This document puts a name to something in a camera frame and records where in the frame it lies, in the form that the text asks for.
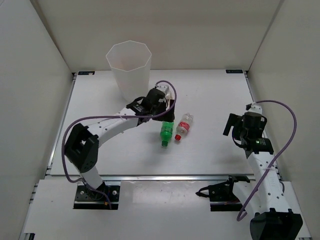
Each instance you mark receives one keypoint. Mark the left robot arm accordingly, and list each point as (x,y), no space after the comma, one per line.
(81,143)

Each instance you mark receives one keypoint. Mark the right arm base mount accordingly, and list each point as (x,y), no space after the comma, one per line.
(221,195)

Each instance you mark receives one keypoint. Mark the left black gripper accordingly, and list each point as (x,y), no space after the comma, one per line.
(169,116)

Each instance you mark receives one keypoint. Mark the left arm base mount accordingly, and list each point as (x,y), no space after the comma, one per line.
(86,199)

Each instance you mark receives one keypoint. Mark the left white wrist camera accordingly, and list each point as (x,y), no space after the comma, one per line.
(163,88)

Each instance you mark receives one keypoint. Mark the clear bottle yellow cap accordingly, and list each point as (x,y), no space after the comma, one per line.
(169,96)

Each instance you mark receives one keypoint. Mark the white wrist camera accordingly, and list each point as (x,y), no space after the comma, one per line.
(254,108)
(163,88)

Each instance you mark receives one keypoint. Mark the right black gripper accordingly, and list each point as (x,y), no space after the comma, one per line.
(234,120)

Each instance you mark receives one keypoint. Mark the green plastic bottle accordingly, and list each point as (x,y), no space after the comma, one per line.
(166,133)

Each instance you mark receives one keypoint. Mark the white octagonal plastic bin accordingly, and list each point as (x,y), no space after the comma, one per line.
(130,63)

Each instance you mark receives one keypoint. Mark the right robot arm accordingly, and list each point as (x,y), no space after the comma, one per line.
(272,218)

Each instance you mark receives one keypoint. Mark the clear bottle red label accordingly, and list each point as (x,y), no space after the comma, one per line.
(183,126)

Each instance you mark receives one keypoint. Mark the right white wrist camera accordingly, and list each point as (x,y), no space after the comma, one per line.
(254,108)

